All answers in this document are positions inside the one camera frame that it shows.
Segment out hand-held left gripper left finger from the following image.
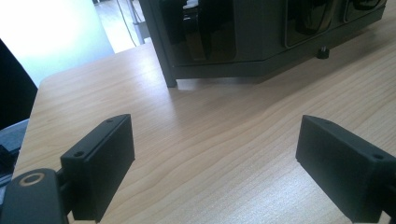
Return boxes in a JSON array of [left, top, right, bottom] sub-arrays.
[[60, 113, 136, 223]]

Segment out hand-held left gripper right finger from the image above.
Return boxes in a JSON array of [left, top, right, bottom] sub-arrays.
[[295, 114, 396, 224]]

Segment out black stand base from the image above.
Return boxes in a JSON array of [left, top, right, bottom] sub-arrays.
[[0, 143, 17, 179]]

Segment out white metal stand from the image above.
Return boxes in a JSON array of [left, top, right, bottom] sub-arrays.
[[125, 0, 152, 45]]

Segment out white wall panel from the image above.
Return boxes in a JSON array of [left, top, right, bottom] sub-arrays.
[[0, 0, 116, 89]]

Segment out black floor cables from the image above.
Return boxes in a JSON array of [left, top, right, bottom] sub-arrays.
[[115, 0, 138, 49]]

